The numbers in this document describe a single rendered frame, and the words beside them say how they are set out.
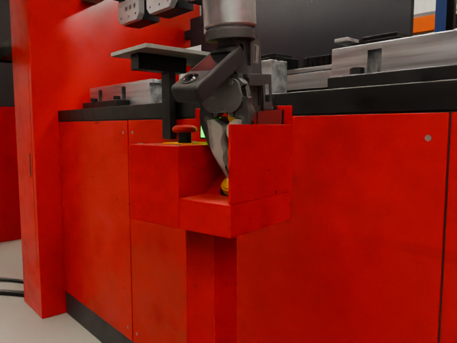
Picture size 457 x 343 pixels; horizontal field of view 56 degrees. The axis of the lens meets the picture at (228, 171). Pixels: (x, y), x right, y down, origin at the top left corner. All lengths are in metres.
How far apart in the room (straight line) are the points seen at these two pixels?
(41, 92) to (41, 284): 0.79
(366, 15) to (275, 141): 0.99
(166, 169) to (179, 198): 0.05
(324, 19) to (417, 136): 1.01
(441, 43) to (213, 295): 0.57
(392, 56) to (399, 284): 0.42
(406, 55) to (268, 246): 0.46
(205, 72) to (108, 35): 1.53
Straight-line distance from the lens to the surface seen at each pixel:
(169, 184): 0.63
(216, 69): 0.57
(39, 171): 1.93
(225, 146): 0.64
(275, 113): 0.69
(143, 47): 1.06
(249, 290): 1.01
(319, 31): 1.68
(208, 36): 0.63
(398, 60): 0.89
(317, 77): 1.32
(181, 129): 0.68
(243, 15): 0.62
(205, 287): 0.69
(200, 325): 0.72
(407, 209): 0.74
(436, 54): 0.86
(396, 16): 1.52
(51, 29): 1.98
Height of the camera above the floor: 0.81
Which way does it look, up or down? 6 degrees down
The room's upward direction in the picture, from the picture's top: straight up
